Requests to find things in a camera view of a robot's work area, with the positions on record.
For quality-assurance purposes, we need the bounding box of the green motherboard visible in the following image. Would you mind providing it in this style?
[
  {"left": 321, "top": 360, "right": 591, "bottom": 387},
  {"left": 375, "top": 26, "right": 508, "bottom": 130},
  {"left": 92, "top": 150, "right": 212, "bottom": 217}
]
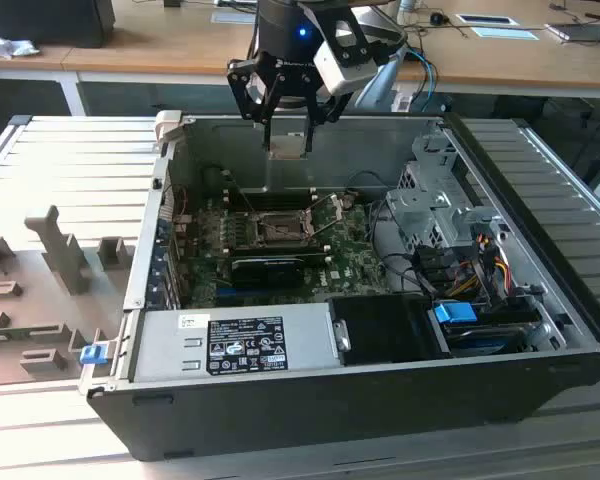
[{"left": 172, "top": 192, "right": 396, "bottom": 309}]

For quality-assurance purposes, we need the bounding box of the graphics card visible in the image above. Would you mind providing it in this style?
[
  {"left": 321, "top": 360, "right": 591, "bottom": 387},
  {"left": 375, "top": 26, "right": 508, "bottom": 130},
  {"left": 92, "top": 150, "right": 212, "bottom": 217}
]
[{"left": 229, "top": 257, "right": 305, "bottom": 291}]

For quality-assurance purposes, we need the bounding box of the beige case latch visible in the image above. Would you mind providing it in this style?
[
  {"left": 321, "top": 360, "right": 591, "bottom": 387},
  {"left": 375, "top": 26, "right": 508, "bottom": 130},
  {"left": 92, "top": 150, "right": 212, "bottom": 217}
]
[{"left": 153, "top": 110, "right": 184, "bottom": 146}]

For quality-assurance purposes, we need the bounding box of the grey tablet device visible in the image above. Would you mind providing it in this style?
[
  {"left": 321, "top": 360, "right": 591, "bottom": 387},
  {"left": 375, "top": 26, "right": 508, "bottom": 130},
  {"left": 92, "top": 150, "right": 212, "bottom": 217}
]
[{"left": 544, "top": 22, "right": 600, "bottom": 45}]

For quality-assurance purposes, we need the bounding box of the black open PC case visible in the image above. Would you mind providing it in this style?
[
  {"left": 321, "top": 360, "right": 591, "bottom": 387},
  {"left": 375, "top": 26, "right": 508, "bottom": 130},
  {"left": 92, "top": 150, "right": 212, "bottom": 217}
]
[{"left": 77, "top": 109, "right": 600, "bottom": 464}]

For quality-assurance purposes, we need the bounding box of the grey desk cable hatch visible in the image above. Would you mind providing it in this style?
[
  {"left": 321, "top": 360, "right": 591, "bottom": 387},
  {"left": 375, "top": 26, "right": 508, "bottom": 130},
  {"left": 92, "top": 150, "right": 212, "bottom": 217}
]
[
  {"left": 212, "top": 9, "right": 257, "bottom": 25},
  {"left": 454, "top": 13, "right": 520, "bottom": 26}
]

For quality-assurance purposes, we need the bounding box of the coloured wire bundle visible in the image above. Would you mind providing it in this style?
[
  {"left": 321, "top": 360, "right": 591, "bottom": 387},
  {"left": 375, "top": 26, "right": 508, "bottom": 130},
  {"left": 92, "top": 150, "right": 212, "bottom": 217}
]
[{"left": 449, "top": 234, "right": 514, "bottom": 301}]

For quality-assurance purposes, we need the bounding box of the hard disk in blue carrier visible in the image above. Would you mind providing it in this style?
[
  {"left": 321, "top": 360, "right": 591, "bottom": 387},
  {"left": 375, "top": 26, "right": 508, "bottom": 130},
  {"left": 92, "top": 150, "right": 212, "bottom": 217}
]
[{"left": 432, "top": 301, "right": 531, "bottom": 357}]

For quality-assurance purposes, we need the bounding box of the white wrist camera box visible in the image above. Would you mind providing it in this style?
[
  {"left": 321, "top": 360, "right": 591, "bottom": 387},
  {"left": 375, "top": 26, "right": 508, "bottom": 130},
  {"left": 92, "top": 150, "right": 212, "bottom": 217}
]
[{"left": 312, "top": 14, "right": 381, "bottom": 97}]

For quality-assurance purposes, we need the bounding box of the pale blue sheet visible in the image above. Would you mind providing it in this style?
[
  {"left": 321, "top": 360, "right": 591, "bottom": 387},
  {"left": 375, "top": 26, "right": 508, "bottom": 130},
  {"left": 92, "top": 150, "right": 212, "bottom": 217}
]
[{"left": 471, "top": 25, "right": 544, "bottom": 40}]

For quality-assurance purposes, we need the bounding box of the black RAM slot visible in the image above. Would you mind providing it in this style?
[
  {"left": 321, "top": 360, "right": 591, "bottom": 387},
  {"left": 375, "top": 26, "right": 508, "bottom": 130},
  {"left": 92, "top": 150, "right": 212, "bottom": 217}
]
[
  {"left": 232, "top": 252, "right": 328, "bottom": 260},
  {"left": 228, "top": 198, "right": 315, "bottom": 206},
  {"left": 228, "top": 203, "right": 315, "bottom": 212},
  {"left": 228, "top": 187, "right": 315, "bottom": 195},
  {"left": 228, "top": 192, "right": 315, "bottom": 201},
  {"left": 232, "top": 247, "right": 327, "bottom": 256},
  {"left": 232, "top": 243, "right": 326, "bottom": 251}
]

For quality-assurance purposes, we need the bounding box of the black box on desk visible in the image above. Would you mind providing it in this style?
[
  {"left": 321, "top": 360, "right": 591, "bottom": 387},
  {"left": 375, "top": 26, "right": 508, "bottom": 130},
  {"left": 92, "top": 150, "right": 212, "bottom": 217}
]
[{"left": 0, "top": 0, "right": 116, "bottom": 49}]

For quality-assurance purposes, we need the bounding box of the metal socket cover frame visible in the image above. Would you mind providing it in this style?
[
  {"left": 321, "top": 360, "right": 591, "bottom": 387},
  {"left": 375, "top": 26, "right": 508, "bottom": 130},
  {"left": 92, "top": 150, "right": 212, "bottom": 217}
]
[{"left": 306, "top": 192, "right": 345, "bottom": 239}]

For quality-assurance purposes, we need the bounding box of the pale metal stand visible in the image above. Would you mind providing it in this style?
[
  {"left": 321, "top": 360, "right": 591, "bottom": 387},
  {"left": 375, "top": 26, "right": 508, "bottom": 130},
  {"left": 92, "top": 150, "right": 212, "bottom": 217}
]
[{"left": 352, "top": 47, "right": 407, "bottom": 110}]

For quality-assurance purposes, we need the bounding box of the crumpled white paper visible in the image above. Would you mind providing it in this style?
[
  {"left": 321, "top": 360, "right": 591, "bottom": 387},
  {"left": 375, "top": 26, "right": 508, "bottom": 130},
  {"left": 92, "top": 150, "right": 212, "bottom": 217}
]
[{"left": 0, "top": 27, "right": 41, "bottom": 60}]

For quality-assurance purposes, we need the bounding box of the silver power supply unit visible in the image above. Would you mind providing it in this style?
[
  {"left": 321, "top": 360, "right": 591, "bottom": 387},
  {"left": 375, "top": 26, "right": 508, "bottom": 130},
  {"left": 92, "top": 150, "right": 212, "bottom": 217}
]
[{"left": 129, "top": 302, "right": 342, "bottom": 384}]

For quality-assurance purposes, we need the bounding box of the thin metal locking lever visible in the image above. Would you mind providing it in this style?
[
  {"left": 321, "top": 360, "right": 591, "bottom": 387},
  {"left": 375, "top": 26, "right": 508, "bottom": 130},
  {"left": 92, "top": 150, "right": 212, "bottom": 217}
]
[{"left": 229, "top": 171, "right": 256, "bottom": 215}]

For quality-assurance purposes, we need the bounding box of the grey-brown parts rack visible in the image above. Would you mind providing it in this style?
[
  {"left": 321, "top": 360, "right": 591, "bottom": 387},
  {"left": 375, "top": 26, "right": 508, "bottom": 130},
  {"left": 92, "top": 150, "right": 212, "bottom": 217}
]
[{"left": 0, "top": 204, "right": 136, "bottom": 389}]

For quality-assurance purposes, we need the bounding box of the CPU socket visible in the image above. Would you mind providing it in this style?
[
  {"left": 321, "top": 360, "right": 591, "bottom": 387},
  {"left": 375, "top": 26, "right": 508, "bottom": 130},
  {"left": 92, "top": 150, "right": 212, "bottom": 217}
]
[{"left": 248, "top": 208, "right": 317, "bottom": 247}]

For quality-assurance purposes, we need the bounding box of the black plastic shroud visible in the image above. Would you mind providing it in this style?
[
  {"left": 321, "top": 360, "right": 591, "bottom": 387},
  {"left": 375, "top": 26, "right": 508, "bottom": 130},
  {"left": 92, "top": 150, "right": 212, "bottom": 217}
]
[{"left": 324, "top": 294, "right": 451, "bottom": 366}]

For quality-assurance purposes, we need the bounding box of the silver CPU plate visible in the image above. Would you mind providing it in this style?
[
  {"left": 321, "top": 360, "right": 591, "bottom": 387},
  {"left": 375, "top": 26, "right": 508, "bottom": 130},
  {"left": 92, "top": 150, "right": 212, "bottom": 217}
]
[{"left": 268, "top": 133, "right": 309, "bottom": 161}]

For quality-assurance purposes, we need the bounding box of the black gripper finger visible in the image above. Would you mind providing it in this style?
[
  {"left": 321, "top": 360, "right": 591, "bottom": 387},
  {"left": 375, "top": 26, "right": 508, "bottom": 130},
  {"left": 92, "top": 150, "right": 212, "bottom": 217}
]
[
  {"left": 302, "top": 74, "right": 352, "bottom": 153},
  {"left": 226, "top": 53, "right": 284, "bottom": 153}
]

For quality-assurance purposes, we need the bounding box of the blue cable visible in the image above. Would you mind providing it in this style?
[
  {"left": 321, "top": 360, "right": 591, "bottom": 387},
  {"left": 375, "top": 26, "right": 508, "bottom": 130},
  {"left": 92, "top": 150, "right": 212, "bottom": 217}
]
[{"left": 404, "top": 47, "right": 439, "bottom": 97}]

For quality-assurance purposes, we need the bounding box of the silver perforated drive cage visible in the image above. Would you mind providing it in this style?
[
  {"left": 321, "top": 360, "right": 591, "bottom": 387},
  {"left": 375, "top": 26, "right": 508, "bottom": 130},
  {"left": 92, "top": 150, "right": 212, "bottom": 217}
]
[{"left": 384, "top": 132, "right": 511, "bottom": 251}]

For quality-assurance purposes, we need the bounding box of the wooden desk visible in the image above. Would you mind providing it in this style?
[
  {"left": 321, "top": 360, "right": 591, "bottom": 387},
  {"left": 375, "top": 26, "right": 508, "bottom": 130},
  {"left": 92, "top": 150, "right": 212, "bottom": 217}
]
[{"left": 0, "top": 0, "right": 600, "bottom": 99}]

